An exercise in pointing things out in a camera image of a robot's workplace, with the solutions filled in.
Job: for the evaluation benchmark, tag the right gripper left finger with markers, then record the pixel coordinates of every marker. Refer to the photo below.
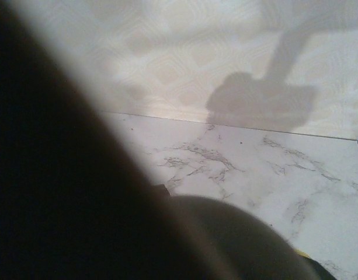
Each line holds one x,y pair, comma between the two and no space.
161,189

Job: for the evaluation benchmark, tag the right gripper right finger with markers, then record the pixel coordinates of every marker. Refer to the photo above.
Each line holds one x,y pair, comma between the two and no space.
320,271

